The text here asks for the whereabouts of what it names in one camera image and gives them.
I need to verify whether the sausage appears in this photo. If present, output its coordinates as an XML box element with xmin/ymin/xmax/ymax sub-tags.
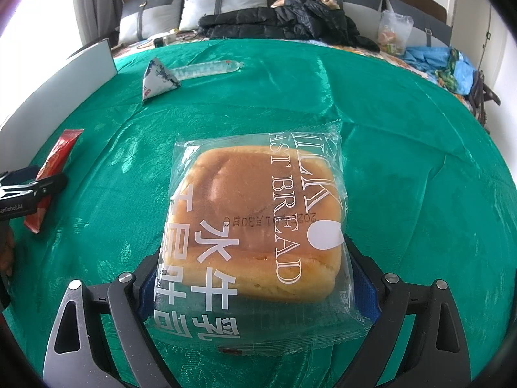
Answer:
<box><xmin>172</xmin><ymin>60</ymin><xmax>243</xmax><ymax>82</ymax></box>

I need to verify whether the green patterned tablecloth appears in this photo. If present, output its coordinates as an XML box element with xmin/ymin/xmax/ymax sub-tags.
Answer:
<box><xmin>0</xmin><ymin>36</ymin><xmax>517</xmax><ymax>388</ymax></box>

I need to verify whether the bread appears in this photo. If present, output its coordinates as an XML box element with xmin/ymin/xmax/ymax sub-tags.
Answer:
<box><xmin>150</xmin><ymin>119</ymin><xmax>373</xmax><ymax>350</ymax></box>

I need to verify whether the green patterned cloth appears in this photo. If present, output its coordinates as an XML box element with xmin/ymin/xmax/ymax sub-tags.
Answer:
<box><xmin>434</xmin><ymin>48</ymin><xmax>463</xmax><ymax>90</ymax></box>

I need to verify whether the blue cloth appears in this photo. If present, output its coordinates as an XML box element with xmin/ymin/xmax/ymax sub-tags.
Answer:
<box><xmin>404</xmin><ymin>45</ymin><xmax>476</xmax><ymax>94</ymax></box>

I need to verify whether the red snack packet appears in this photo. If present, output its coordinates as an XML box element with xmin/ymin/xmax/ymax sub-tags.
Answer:
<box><xmin>23</xmin><ymin>129</ymin><xmax>85</xmax><ymax>234</ymax></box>

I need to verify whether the patterned bedsheet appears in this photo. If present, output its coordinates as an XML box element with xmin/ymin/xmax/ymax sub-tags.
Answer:
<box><xmin>111</xmin><ymin>28</ymin><xmax>441</xmax><ymax>79</ymax></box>

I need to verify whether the white blue triangular packet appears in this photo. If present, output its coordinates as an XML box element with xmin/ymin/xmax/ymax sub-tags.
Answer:
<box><xmin>141</xmin><ymin>57</ymin><xmax>182</xmax><ymax>106</ymax></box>

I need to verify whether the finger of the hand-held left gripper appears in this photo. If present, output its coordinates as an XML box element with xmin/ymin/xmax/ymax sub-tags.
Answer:
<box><xmin>0</xmin><ymin>166</ymin><xmax>41</xmax><ymax>187</ymax></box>
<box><xmin>0</xmin><ymin>173</ymin><xmax>68</xmax><ymax>201</ymax></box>

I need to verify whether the dark bag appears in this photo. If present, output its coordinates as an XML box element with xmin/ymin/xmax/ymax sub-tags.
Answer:
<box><xmin>466</xmin><ymin>70</ymin><xmax>502</xmax><ymax>131</ymax></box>

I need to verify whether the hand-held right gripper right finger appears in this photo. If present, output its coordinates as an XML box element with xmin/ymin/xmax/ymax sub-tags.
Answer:
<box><xmin>343</xmin><ymin>238</ymin><xmax>477</xmax><ymax>388</ymax></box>

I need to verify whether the person's left hand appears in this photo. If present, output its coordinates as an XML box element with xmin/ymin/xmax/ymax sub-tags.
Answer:
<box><xmin>0</xmin><ymin>224</ymin><xmax>17</xmax><ymax>279</ymax></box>

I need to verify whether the white board panel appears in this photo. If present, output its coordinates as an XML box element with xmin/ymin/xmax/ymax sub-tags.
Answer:
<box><xmin>0</xmin><ymin>37</ymin><xmax>118</xmax><ymax>131</ymax></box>

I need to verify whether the clear plastic bag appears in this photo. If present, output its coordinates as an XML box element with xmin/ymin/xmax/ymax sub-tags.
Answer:
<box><xmin>377</xmin><ymin>10</ymin><xmax>414</xmax><ymax>56</ymax></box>

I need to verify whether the grey curtain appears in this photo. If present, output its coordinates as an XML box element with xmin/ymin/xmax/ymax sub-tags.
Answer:
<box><xmin>79</xmin><ymin>0</ymin><xmax>128</xmax><ymax>48</ymax></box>

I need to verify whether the black puffer jacket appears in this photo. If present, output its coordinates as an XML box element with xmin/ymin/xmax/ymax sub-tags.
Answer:
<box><xmin>198</xmin><ymin>0</ymin><xmax>381</xmax><ymax>53</ymax></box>

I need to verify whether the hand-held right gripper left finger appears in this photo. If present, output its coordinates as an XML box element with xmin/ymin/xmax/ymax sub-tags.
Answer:
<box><xmin>42</xmin><ymin>251</ymin><xmax>178</xmax><ymax>388</ymax></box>

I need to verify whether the small white box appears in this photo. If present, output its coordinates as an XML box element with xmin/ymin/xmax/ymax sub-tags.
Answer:
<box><xmin>147</xmin><ymin>32</ymin><xmax>179</xmax><ymax>48</ymax></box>

